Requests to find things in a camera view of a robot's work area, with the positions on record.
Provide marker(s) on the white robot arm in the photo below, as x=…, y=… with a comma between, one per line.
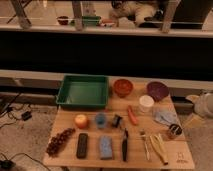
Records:
x=204, y=105

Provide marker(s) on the green plastic tray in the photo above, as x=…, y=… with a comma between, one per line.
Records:
x=84, y=91

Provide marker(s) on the orange bowl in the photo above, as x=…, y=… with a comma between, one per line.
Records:
x=122, y=87

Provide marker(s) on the small black cup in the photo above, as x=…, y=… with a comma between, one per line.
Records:
x=116, y=120

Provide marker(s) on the orange carrot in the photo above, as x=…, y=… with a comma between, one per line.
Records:
x=132, y=116

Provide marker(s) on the white cup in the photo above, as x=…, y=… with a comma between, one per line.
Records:
x=146, y=103

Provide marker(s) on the red yellow apple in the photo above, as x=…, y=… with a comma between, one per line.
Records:
x=81, y=121

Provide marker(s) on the purple bowl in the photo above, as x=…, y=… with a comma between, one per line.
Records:
x=157, y=90

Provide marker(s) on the blue sponge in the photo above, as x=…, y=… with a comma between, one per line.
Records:
x=105, y=147

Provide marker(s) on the silver fork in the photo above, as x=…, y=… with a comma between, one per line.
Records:
x=143, y=137

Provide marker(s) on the blue grey cloth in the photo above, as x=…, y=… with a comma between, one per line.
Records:
x=165, y=117

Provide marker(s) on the black remote control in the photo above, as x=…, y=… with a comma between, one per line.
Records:
x=82, y=145

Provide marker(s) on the yellow banana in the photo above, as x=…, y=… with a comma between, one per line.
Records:
x=159, y=147

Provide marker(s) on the bunch of dark grapes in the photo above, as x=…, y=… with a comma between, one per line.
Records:
x=58, y=141

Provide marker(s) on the brown can cup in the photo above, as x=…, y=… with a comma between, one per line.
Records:
x=174, y=131

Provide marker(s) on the black power adapter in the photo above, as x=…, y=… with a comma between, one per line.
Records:
x=26, y=115

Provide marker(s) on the black handled knife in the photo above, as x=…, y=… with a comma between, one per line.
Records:
x=125, y=145

